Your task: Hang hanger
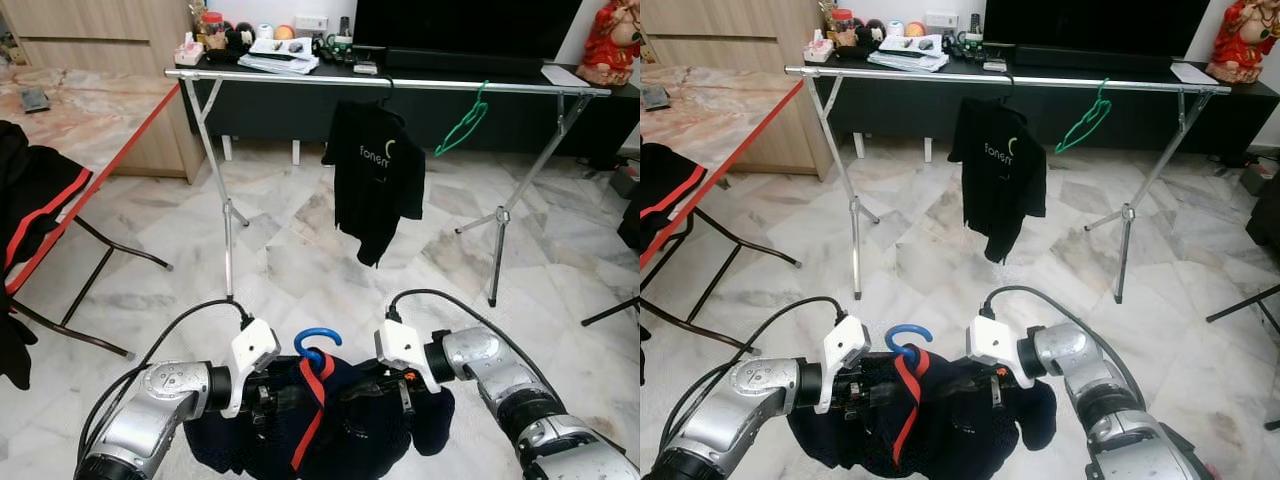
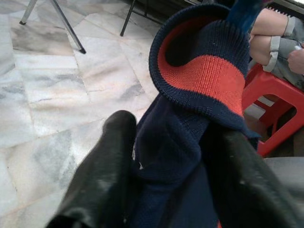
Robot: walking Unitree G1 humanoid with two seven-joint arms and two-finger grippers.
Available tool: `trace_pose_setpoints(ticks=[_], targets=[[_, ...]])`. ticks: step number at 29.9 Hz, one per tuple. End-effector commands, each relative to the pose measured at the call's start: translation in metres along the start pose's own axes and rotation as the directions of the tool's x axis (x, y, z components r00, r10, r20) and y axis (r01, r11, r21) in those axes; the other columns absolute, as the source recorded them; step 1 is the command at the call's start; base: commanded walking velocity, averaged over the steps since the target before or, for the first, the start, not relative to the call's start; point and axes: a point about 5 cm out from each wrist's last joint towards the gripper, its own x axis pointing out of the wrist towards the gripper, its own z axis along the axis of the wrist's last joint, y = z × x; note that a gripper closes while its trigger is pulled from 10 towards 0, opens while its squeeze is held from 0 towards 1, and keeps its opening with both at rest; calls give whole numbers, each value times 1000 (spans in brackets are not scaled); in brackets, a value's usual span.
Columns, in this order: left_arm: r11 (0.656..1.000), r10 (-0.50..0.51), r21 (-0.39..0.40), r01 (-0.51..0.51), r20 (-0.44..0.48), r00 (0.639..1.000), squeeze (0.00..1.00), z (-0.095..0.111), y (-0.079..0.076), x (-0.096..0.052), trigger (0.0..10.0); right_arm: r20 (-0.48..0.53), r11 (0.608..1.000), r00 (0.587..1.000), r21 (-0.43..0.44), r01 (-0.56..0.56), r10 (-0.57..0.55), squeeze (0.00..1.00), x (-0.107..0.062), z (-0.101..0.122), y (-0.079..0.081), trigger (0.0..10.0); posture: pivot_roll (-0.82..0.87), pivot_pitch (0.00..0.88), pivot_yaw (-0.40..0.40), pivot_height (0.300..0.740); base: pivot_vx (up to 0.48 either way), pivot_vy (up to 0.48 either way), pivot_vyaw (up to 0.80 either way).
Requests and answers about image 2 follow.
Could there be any silver metal clothes rack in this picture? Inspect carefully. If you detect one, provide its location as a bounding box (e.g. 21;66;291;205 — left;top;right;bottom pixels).
19;0;87;54

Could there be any seated person in grey shorts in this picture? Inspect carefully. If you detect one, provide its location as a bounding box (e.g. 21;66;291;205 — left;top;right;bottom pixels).
248;7;304;92

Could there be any red plastic stool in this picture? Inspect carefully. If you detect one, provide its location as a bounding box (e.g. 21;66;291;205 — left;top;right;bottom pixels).
242;64;304;158

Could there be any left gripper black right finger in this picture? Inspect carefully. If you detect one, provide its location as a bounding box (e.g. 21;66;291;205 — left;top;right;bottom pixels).
201;129;304;228

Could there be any black metal folding chair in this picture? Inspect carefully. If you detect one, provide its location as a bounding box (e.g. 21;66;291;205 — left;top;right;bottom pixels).
120;0;167;37

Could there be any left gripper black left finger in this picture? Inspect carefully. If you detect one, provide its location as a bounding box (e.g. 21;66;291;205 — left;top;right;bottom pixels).
45;110;137;228

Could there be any blue plastic hanger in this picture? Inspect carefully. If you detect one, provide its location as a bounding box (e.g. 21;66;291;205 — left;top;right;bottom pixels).
227;0;264;36

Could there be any navy garment with red trim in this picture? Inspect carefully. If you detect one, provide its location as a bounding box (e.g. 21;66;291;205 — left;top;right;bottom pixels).
128;3;262;228

